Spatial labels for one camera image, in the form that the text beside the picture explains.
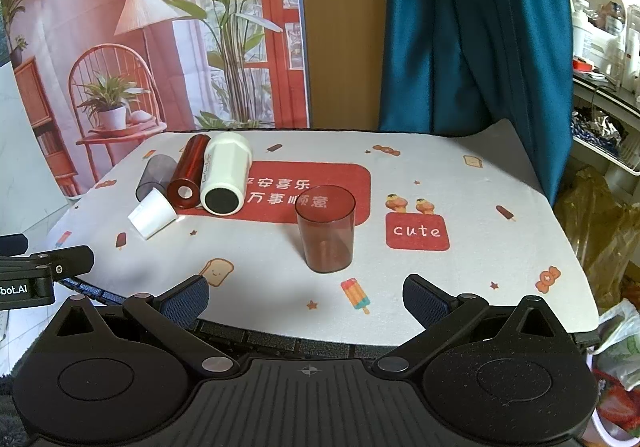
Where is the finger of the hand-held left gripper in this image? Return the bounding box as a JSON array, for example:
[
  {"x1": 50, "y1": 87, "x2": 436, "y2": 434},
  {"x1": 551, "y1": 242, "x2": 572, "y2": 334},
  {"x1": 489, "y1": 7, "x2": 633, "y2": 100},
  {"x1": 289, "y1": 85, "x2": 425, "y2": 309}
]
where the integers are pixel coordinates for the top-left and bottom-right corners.
[
  {"x1": 0, "y1": 234, "x2": 29, "y2": 256},
  {"x1": 0, "y1": 245, "x2": 96, "y2": 289}
]

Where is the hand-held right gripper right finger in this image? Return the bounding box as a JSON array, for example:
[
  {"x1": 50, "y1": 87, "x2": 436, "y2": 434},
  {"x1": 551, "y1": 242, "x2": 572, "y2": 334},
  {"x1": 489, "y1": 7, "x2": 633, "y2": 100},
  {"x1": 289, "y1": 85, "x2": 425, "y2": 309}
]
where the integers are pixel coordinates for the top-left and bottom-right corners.
[{"x1": 374, "y1": 273, "x2": 568, "y2": 379}]

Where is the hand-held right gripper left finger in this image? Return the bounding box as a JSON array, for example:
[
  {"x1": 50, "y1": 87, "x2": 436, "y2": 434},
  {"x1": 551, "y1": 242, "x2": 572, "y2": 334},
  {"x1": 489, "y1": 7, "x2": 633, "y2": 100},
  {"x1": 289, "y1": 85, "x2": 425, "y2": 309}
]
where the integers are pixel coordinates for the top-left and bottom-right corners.
[{"x1": 51, "y1": 274, "x2": 239, "y2": 379}]

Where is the brown transparent plastic cup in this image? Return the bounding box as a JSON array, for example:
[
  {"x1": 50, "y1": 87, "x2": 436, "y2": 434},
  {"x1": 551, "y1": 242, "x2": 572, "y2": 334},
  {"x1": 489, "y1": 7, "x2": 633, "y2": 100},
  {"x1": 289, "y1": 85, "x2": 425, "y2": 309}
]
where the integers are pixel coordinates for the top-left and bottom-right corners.
[{"x1": 294, "y1": 184, "x2": 357, "y2": 274}]

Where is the white paper cup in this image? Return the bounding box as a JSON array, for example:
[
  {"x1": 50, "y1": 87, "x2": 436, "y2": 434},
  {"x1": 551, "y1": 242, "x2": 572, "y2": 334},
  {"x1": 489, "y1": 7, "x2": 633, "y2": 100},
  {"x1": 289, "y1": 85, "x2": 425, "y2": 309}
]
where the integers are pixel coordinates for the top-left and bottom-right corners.
[{"x1": 127, "y1": 190, "x2": 179, "y2": 241}]

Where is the grey transparent plastic cup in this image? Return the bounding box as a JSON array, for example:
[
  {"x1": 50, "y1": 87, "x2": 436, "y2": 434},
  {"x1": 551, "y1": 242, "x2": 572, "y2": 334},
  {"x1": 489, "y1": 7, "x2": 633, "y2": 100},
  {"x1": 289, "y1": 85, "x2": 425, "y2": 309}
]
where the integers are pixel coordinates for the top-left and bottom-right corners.
[{"x1": 135, "y1": 154, "x2": 177, "y2": 202}]

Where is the white printed table mat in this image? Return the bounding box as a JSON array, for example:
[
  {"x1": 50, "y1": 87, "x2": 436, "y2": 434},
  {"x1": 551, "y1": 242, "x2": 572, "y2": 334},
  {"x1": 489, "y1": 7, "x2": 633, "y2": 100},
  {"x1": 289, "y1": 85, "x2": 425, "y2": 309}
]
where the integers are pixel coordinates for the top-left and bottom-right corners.
[{"x1": 44, "y1": 118, "x2": 600, "y2": 349}]

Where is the black table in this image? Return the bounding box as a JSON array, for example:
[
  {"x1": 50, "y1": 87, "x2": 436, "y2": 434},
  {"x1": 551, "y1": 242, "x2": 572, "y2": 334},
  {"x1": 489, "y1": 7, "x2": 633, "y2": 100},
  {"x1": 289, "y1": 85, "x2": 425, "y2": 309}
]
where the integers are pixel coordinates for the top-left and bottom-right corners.
[{"x1": 59, "y1": 277, "x2": 599, "y2": 362}]

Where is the red metallic cylinder bottle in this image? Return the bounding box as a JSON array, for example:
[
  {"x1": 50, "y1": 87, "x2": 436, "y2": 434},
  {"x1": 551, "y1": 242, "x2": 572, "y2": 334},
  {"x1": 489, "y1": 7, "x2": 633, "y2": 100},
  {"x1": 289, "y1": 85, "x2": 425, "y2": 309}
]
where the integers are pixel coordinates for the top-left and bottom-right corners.
[{"x1": 166, "y1": 134, "x2": 211, "y2": 211}]

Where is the white insulated bottle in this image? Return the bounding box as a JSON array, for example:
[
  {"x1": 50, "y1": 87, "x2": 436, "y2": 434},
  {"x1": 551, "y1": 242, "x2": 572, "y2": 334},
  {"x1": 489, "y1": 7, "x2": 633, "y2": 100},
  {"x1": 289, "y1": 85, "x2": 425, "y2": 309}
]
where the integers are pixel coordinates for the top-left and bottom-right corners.
[{"x1": 200, "y1": 132, "x2": 252, "y2": 216}]

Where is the yellow plastic bag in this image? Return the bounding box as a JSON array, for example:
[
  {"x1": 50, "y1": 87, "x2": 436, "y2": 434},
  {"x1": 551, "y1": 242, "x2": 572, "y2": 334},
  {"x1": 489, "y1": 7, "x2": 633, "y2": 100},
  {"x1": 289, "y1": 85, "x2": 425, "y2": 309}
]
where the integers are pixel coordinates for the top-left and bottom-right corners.
[{"x1": 552, "y1": 166, "x2": 640, "y2": 313}]

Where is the white plastic bag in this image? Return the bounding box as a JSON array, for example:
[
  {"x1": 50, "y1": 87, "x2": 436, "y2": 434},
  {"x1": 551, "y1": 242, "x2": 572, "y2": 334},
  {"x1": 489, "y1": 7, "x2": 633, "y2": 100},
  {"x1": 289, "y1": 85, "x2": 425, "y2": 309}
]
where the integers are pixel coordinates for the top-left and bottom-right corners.
[{"x1": 587, "y1": 298, "x2": 640, "y2": 392}]

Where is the strawberry printed bag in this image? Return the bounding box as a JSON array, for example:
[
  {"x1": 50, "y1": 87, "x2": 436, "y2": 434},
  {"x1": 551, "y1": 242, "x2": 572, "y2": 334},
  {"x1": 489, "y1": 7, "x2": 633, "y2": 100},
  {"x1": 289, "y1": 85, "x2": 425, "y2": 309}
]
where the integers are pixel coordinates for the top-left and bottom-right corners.
[{"x1": 589, "y1": 367, "x2": 640, "y2": 444}]

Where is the blue curtain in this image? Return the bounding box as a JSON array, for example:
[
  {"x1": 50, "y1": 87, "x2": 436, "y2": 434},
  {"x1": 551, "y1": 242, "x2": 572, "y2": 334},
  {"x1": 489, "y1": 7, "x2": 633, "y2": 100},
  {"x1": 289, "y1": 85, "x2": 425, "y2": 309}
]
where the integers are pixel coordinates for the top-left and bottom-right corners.
[{"x1": 377, "y1": 0, "x2": 575, "y2": 208}]

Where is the white storage shelf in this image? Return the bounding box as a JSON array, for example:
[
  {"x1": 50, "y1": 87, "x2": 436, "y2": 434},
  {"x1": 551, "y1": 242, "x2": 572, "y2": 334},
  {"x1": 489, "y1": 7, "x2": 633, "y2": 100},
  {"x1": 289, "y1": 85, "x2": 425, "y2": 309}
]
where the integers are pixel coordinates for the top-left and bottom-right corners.
[{"x1": 569, "y1": 0, "x2": 640, "y2": 178}]

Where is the white plastic bottle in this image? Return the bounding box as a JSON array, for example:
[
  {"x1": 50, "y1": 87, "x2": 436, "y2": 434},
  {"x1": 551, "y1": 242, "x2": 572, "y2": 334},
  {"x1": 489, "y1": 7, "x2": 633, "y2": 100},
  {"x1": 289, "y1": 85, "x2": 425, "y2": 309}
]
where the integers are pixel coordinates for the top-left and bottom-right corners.
[{"x1": 572, "y1": 0, "x2": 608, "y2": 62}]

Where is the wall poster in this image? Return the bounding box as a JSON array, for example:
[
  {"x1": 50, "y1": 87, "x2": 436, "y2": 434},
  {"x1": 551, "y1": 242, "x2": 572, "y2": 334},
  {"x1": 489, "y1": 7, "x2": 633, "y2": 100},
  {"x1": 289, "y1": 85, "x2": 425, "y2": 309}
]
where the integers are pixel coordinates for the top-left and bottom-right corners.
[{"x1": 0, "y1": 0, "x2": 314, "y2": 201}]

